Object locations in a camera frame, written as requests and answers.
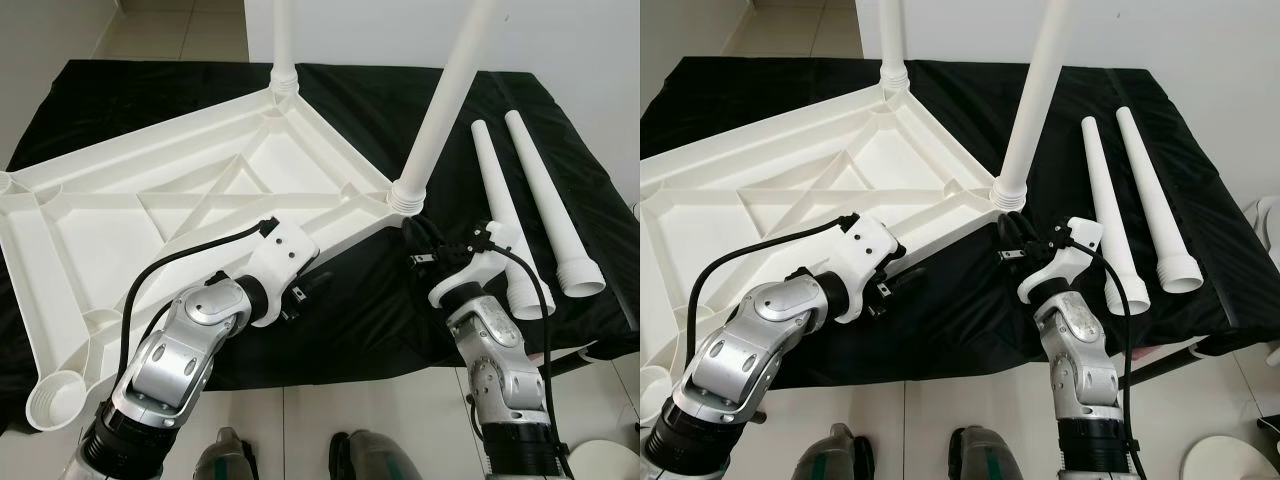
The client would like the black table cloth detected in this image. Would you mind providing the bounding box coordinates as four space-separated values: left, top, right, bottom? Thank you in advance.
0 58 641 396
640 55 1280 386

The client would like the white plastic chair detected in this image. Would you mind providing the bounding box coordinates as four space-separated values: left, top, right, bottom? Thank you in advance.
1255 195 1280 251

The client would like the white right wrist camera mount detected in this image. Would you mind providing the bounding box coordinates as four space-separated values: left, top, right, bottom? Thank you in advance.
1017 215 1106 304
428 220 533 309

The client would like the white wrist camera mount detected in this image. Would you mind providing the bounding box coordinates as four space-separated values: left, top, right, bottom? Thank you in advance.
1017 215 1106 304
810 213 898 326
428 220 533 309
240 220 321 328

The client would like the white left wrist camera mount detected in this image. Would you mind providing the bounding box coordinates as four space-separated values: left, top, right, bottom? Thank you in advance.
810 213 898 326
240 220 321 328

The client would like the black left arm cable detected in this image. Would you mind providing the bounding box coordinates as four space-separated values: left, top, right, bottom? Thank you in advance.
115 218 279 401
685 212 859 386

